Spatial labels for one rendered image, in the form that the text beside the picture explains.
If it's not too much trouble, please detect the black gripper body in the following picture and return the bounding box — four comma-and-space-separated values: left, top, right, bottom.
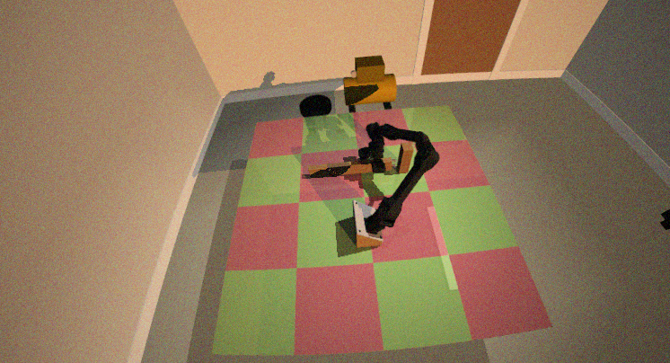
368, 141, 386, 173

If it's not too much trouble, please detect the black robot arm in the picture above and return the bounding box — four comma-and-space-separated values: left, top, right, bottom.
358, 123, 440, 235

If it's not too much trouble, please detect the dark brown wooden post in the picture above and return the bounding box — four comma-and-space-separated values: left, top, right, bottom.
397, 143, 413, 173

